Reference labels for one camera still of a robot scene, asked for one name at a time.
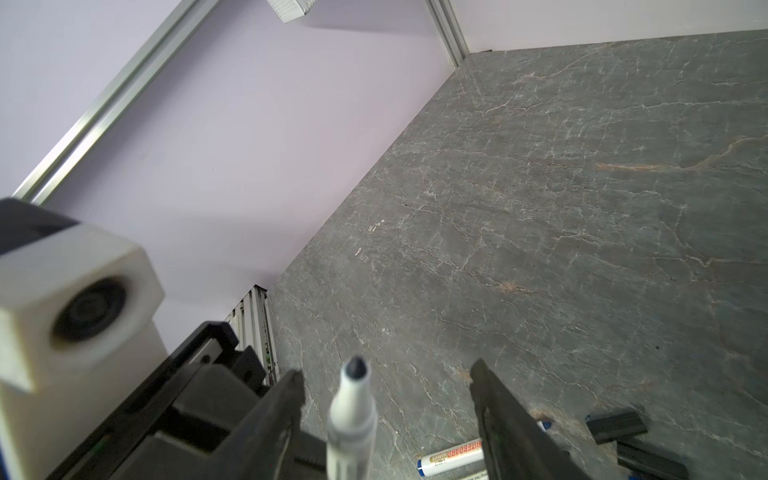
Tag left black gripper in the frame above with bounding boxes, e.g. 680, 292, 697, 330
50, 322, 327, 479

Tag white mesh box basket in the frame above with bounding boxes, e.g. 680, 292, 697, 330
268, 0, 316, 23

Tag black pen cap two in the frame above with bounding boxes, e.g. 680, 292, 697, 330
616, 441, 690, 480

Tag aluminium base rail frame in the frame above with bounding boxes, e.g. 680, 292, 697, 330
225, 285, 280, 385

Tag blue whiteboard marker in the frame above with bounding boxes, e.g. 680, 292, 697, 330
416, 419, 553, 479
326, 355, 378, 480

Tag black pen cap one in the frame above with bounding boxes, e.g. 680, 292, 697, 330
586, 410, 648, 445

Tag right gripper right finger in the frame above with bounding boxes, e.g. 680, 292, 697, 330
470, 359, 588, 479

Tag black whiteboard marker one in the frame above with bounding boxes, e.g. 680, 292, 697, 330
459, 470, 489, 480

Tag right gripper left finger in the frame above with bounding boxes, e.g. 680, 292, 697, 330
197, 370, 305, 480

